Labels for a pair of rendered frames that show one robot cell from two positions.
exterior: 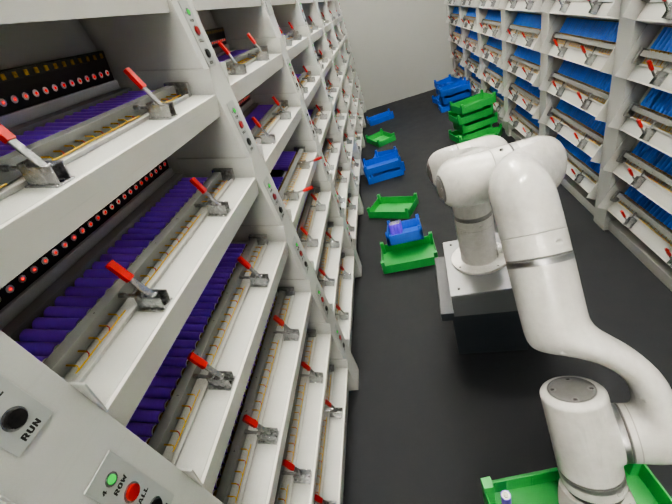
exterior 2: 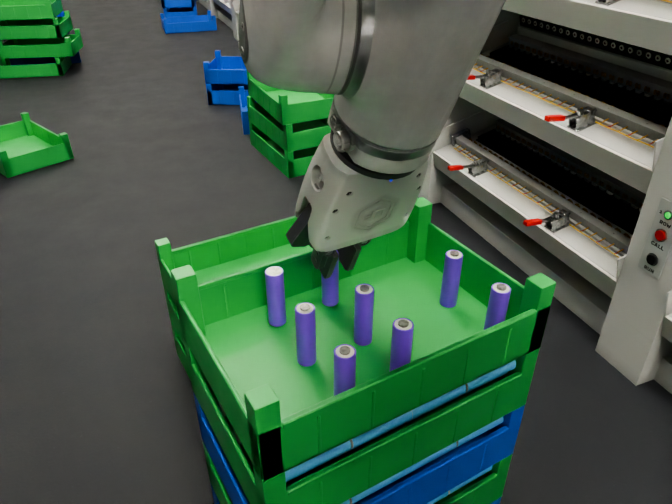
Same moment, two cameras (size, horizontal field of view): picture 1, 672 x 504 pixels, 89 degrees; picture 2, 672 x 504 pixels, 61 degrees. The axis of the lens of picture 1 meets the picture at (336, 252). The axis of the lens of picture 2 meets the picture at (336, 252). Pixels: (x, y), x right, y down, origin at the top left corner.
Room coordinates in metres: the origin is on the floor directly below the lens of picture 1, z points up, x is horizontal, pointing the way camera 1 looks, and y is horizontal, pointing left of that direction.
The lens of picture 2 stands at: (0.49, -0.53, 0.70)
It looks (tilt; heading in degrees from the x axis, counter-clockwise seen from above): 33 degrees down; 141
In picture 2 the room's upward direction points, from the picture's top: straight up
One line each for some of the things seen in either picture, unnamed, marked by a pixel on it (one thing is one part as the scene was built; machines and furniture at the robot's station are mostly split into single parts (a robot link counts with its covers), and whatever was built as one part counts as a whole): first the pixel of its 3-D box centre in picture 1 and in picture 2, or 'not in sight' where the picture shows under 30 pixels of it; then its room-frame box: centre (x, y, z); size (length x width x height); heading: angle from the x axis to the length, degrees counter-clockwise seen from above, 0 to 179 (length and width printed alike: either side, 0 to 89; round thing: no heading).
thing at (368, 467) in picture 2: not in sight; (357, 370); (0.16, -0.24, 0.28); 0.30 x 0.20 x 0.08; 82
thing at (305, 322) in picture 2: not in sight; (305, 334); (0.16, -0.30, 0.36); 0.02 x 0.02 x 0.06
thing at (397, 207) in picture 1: (392, 205); not in sight; (2.08, -0.48, 0.04); 0.30 x 0.20 x 0.08; 49
